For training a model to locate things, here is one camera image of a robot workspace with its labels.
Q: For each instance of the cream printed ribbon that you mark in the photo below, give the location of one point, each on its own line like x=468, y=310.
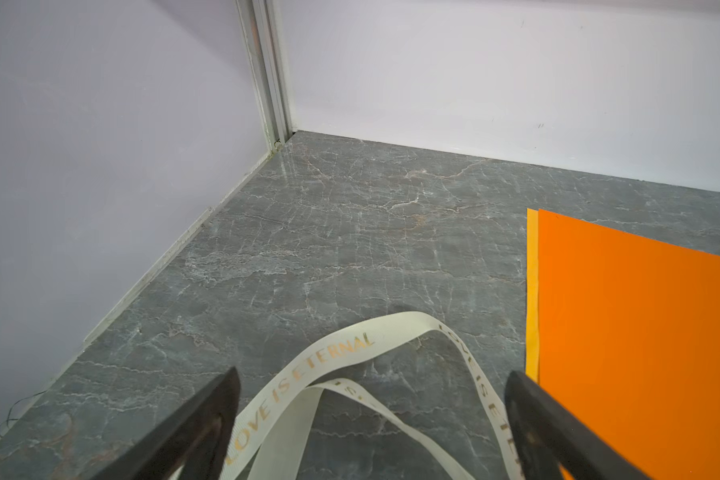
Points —
x=271, y=432

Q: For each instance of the orange yellow wrapping paper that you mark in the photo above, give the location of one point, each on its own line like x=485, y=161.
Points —
x=624, y=332

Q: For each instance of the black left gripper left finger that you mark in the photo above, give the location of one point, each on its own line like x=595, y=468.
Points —
x=191, y=443

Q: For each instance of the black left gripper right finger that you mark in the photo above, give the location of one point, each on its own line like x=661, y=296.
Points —
x=550, y=440

